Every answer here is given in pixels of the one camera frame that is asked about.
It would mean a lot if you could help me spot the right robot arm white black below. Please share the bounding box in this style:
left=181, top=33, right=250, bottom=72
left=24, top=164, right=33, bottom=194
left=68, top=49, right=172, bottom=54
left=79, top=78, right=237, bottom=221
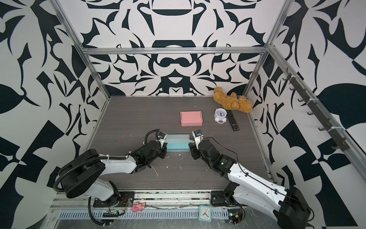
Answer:
left=189, top=139, right=313, bottom=229

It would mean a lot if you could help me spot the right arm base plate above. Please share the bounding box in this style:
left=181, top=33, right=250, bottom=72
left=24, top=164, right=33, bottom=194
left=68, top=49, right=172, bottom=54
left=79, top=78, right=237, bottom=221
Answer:
left=210, top=190, right=247, bottom=207

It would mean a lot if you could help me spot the white alarm clock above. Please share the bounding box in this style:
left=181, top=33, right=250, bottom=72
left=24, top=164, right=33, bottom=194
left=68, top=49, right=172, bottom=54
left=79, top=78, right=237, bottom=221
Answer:
left=214, top=108, right=227, bottom=124

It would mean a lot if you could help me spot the black remote control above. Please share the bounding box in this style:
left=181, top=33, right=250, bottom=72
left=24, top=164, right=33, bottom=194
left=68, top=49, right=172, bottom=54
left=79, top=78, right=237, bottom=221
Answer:
left=226, top=110, right=240, bottom=131

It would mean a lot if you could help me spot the pink small toy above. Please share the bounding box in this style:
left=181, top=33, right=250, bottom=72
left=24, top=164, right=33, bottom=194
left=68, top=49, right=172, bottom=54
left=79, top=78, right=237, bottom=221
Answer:
left=131, top=202, right=146, bottom=213

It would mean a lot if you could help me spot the small circuit board right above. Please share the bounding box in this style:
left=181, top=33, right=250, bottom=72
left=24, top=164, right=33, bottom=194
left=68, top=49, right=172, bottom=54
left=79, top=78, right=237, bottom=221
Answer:
left=226, top=208, right=246, bottom=225

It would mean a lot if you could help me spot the black wall hook rack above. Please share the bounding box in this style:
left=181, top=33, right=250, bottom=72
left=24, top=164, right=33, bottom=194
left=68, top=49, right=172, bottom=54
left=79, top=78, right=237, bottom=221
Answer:
left=284, top=73, right=354, bottom=152

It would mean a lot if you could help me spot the small circuit board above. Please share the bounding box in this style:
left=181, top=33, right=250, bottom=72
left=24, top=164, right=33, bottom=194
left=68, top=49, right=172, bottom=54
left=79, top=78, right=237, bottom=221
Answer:
left=103, top=208, right=125, bottom=218
left=226, top=208, right=246, bottom=225

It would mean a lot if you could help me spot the light blue paper box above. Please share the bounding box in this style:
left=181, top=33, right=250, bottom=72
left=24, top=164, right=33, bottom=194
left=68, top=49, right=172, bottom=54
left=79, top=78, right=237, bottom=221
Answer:
left=165, top=134, right=195, bottom=152

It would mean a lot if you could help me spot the teal square clock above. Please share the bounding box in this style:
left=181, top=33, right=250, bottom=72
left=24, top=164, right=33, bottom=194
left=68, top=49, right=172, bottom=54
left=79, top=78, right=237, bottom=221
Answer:
left=198, top=205, right=212, bottom=222

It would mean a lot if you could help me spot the brown teddy bear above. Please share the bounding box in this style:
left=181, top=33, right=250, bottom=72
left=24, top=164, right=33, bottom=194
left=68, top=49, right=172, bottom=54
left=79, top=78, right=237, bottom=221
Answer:
left=213, top=87, right=253, bottom=113

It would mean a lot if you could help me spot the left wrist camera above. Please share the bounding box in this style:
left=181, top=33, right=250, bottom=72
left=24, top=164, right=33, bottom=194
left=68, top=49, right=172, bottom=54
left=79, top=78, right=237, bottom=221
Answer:
left=156, top=131, right=167, bottom=149

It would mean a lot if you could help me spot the small circuit board left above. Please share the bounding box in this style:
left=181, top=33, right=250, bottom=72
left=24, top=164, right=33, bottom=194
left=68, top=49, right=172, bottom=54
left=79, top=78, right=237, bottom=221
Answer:
left=103, top=208, right=125, bottom=218

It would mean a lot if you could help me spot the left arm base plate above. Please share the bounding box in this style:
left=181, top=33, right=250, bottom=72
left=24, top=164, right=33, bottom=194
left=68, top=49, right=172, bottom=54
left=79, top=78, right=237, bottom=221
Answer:
left=93, top=191, right=135, bottom=208

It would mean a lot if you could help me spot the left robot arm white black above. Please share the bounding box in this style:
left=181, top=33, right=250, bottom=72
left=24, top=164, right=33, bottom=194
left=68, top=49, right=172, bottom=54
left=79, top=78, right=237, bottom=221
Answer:
left=53, top=140, right=167, bottom=206

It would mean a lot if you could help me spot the pink paper box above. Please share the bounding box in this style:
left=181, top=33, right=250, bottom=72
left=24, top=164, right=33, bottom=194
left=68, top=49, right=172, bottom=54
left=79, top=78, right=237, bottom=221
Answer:
left=180, top=111, right=203, bottom=127

